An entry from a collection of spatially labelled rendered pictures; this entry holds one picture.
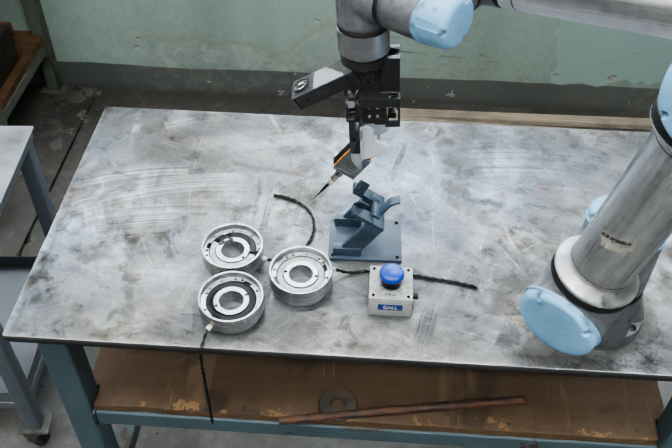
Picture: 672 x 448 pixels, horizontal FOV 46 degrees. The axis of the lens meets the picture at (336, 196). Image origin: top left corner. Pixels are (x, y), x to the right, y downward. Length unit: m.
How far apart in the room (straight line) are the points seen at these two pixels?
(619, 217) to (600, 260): 0.08
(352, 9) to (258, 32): 1.87
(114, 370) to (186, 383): 0.14
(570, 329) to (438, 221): 0.44
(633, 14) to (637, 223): 0.25
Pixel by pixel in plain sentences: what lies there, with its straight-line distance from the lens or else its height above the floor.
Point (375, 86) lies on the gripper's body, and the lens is 1.17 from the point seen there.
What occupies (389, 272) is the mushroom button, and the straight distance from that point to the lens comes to 1.27.
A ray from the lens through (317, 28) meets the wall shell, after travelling 2.90.
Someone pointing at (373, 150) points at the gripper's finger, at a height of 1.04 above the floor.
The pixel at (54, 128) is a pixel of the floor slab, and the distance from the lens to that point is 3.09.
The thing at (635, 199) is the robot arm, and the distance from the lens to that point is 0.96.
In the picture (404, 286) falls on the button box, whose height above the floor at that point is 0.85.
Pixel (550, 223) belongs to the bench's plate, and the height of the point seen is 0.80.
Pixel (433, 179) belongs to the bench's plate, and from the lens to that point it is 1.54.
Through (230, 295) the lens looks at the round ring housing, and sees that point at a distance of 1.32.
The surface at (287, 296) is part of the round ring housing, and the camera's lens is 1.29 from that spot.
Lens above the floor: 1.83
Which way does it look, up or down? 44 degrees down
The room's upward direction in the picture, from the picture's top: 1 degrees clockwise
